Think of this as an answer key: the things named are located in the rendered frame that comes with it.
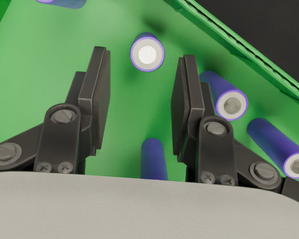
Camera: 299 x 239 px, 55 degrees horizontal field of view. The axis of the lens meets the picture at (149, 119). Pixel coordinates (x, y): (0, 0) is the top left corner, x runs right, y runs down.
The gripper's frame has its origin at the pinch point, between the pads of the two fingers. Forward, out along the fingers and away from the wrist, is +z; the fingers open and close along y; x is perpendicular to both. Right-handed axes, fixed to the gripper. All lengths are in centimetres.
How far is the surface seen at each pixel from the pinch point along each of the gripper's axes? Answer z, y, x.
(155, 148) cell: 4.0, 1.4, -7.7
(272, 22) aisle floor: 47, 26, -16
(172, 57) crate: 8.5, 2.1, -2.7
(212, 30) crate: 4.9, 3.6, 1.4
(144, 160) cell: 2.4, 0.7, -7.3
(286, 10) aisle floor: 48, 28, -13
